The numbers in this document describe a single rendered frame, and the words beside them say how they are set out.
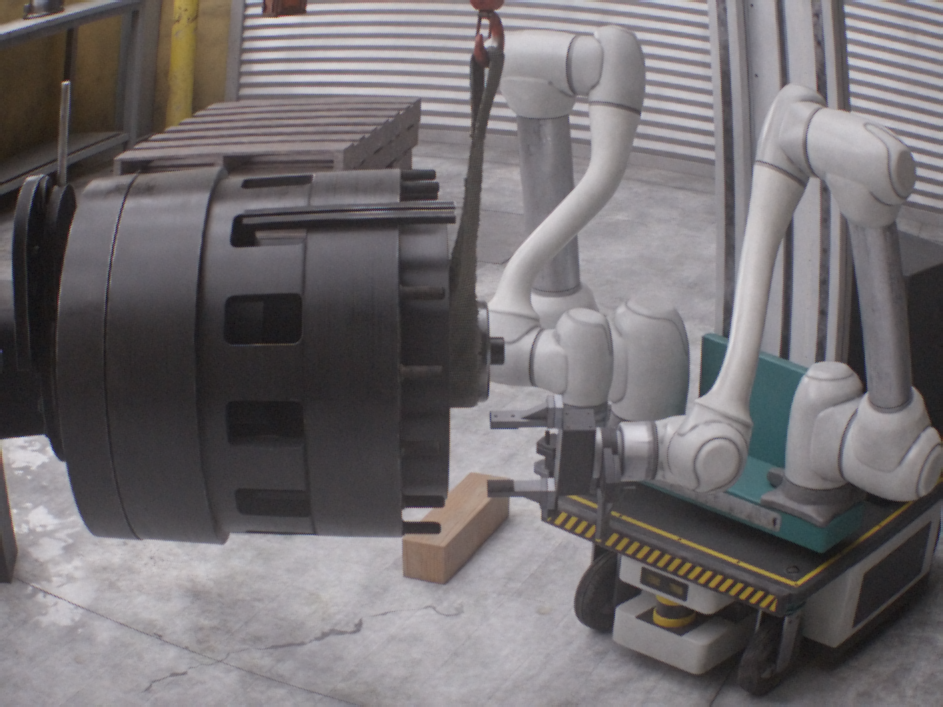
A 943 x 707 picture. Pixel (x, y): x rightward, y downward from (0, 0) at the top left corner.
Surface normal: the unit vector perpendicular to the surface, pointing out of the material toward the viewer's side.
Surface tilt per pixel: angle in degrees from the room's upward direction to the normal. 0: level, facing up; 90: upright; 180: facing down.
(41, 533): 0
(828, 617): 90
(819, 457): 94
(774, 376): 90
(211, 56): 90
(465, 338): 74
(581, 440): 109
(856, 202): 114
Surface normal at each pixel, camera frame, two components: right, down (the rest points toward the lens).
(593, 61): -0.22, -0.04
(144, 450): 0.04, 0.47
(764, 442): -0.74, 0.22
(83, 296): 0.04, -0.27
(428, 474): 0.04, 0.79
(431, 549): -0.37, 0.32
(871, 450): -0.76, 0.44
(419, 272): 0.04, -0.47
